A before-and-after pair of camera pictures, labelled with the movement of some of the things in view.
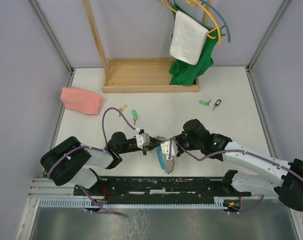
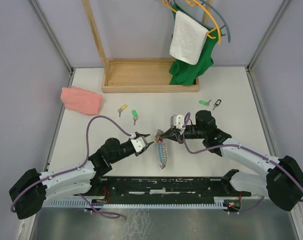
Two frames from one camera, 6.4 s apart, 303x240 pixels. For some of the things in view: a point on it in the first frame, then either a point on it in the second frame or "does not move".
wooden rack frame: x=144 y=75 does not move
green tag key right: x=205 y=102 does not move
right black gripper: x=182 y=134 → x=180 y=138
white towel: x=188 y=39 does not move
